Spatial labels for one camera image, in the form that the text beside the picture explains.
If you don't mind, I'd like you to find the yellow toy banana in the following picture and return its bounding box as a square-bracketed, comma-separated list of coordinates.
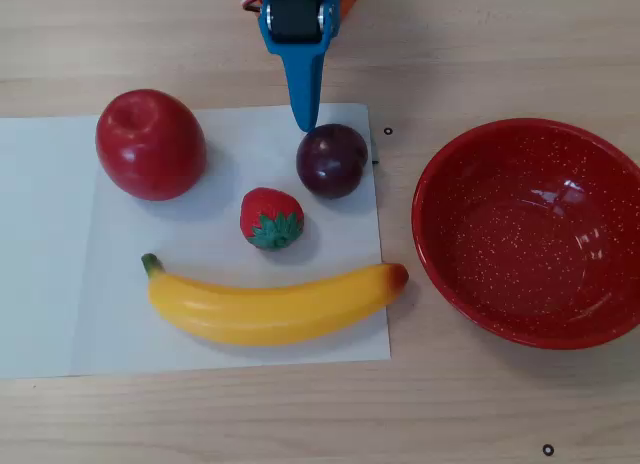
[140, 252, 410, 347]

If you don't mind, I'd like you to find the red apple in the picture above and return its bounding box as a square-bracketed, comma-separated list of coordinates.
[95, 88, 209, 202]

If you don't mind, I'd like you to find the red speckled bowl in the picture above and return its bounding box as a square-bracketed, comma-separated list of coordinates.
[411, 117, 640, 351]

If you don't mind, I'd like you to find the red toy strawberry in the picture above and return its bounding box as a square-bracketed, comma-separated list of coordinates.
[239, 186, 305, 252]

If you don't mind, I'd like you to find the white paper sheet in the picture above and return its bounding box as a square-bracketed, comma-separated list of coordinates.
[69, 102, 392, 378]
[0, 114, 99, 380]

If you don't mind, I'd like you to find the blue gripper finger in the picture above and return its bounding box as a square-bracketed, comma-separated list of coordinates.
[257, 0, 344, 134]

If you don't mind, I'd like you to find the blue gripper body with motor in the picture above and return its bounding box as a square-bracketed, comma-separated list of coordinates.
[260, 0, 335, 45]

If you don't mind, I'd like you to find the dark purple plum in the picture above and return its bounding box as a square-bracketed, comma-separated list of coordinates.
[295, 123, 370, 200]

